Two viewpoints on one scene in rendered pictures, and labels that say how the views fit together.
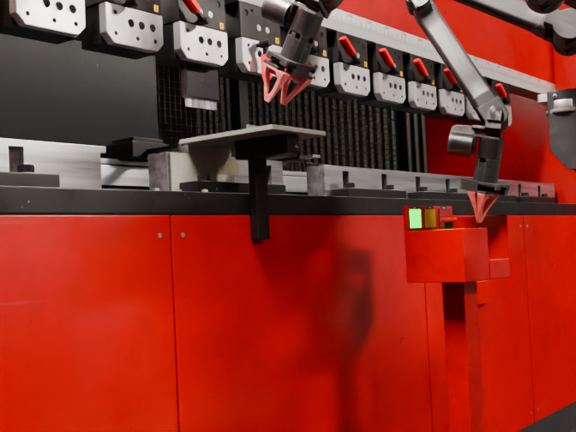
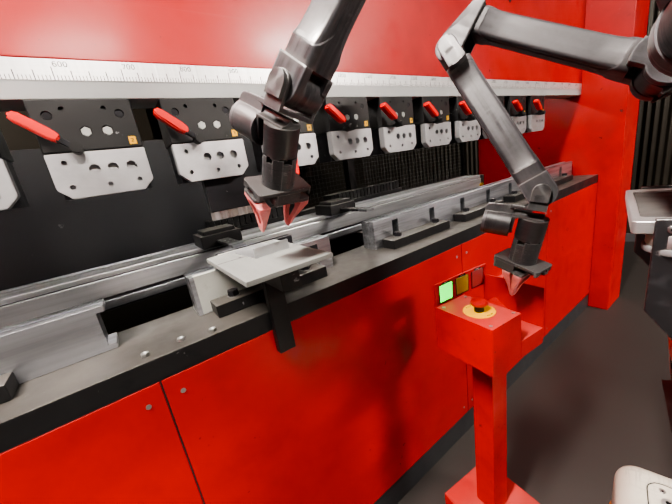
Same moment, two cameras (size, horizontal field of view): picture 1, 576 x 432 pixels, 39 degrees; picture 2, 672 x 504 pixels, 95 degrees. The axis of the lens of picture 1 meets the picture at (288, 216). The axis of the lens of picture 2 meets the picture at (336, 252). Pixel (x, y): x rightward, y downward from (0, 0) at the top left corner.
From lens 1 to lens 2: 1.28 m
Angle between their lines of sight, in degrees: 25
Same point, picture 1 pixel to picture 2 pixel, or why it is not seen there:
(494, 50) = (534, 69)
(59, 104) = (180, 190)
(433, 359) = not seen: hidden behind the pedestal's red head
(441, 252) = (468, 340)
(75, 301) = not seen: outside the picture
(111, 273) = (83, 475)
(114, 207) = (65, 415)
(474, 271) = (504, 361)
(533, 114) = (560, 109)
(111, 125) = not seen: hidden behind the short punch
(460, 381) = (486, 426)
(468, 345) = (494, 404)
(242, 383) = (283, 462)
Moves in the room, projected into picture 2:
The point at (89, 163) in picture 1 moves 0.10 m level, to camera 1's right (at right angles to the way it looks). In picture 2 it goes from (82, 329) to (121, 330)
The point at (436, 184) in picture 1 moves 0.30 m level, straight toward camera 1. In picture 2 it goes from (478, 197) to (475, 211)
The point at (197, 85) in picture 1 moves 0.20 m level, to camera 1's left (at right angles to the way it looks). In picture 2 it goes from (222, 198) to (156, 207)
